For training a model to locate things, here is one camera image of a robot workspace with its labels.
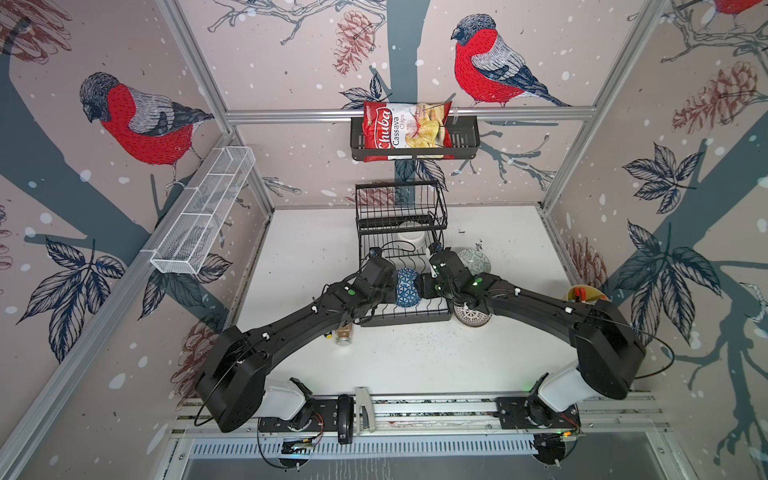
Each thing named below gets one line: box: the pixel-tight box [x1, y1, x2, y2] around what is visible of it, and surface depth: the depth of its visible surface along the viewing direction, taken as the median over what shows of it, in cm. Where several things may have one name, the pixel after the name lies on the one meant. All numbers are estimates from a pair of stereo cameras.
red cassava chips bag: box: [362, 101, 454, 162], surface depth 90 cm
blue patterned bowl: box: [396, 268, 420, 308], surface depth 89 cm
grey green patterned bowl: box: [457, 248, 492, 276], surface depth 100 cm
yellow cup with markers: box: [567, 284, 611, 303], surface depth 83 cm
